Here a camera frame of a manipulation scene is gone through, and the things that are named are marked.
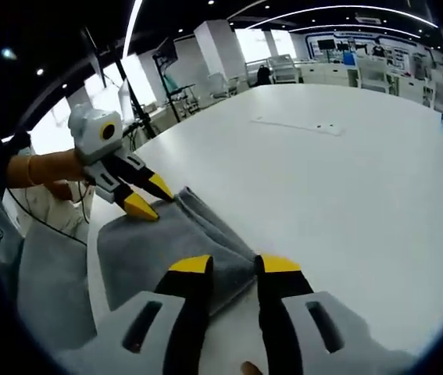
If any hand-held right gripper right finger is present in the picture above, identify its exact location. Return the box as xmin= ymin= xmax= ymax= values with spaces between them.
xmin=254 ymin=252 xmax=421 ymax=375

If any light beige cloth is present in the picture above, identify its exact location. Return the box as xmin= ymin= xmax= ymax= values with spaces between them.
xmin=21 ymin=183 xmax=97 ymax=240

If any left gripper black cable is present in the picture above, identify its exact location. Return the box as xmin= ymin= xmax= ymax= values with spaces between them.
xmin=8 ymin=177 xmax=92 ymax=247

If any white metal railing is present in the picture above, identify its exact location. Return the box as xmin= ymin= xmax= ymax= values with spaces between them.
xmin=244 ymin=54 xmax=304 ymax=85

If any grey towel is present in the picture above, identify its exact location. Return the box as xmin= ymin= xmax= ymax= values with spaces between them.
xmin=96 ymin=186 xmax=262 ymax=316

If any black chair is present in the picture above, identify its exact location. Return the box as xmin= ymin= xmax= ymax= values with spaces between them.
xmin=255 ymin=65 xmax=273 ymax=86

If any black equipment rack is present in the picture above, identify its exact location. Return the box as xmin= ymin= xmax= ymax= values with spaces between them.
xmin=152 ymin=37 xmax=202 ymax=118

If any person's left hand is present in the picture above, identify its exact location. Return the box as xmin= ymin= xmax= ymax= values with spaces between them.
xmin=33 ymin=149 xmax=91 ymax=201

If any white table cable cover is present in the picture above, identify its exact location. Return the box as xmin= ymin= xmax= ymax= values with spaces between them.
xmin=250 ymin=115 xmax=345 ymax=136

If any black tripod stand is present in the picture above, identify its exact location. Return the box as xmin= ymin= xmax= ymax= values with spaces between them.
xmin=82 ymin=26 xmax=159 ymax=138

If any white square pillar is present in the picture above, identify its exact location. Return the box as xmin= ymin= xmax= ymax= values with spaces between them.
xmin=194 ymin=20 xmax=245 ymax=95

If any person's grey garment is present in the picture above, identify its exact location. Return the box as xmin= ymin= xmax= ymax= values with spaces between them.
xmin=16 ymin=220 xmax=99 ymax=355

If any white table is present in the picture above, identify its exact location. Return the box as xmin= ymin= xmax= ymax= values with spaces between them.
xmin=84 ymin=84 xmax=443 ymax=375

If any white mesh chair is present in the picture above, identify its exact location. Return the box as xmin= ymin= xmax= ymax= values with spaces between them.
xmin=207 ymin=72 xmax=241 ymax=98

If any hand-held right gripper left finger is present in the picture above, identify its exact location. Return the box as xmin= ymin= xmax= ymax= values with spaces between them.
xmin=59 ymin=254 xmax=214 ymax=375

